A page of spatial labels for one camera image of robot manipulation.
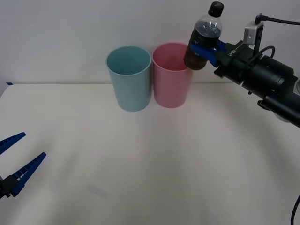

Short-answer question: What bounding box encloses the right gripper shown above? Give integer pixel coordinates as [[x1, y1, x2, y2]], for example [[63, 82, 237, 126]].
[[188, 39, 255, 85]]

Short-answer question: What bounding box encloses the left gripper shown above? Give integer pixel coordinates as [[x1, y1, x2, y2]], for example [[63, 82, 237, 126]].
[[0, 132, 47, 199]]

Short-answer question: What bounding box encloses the dark drink bottle black cap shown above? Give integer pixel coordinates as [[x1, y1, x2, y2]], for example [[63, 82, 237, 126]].
[[183, 1, 225, 71]]

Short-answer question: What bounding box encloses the pink plastic bin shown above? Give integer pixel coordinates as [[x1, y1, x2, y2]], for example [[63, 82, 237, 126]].
[[152, 42, 193, 109]]

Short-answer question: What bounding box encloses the pale blue plastic bin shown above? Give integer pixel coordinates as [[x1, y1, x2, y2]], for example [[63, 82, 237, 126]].
[[105, 45, 152, 112]]

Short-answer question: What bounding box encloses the dark cable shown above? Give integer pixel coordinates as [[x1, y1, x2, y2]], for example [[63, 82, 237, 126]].
[[290, 194, 300, 225]]

